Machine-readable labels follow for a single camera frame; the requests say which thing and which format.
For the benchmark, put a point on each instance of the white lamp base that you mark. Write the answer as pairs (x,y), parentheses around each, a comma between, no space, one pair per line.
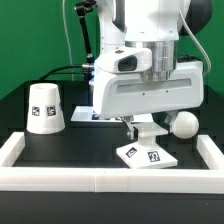
(145,153)

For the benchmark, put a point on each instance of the white lamp bulb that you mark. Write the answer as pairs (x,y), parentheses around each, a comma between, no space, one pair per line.
(185,126)

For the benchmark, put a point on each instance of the white U-shaped fence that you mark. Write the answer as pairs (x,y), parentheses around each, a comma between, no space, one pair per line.
(14,178)

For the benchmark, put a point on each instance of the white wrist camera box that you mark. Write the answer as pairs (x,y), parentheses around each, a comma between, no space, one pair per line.
(125,60)

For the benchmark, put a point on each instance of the white lamp shade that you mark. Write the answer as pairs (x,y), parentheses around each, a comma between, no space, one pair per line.
(45,115)

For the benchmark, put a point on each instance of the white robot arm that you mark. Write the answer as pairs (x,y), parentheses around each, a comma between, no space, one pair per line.
(156,25)

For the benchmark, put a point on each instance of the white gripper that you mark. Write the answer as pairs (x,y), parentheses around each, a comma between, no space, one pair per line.
(125,95)

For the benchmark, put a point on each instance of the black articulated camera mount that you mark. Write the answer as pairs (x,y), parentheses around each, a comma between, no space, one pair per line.
(82,9)

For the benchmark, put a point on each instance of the white marker tag plate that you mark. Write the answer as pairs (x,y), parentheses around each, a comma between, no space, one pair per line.
(87,114)

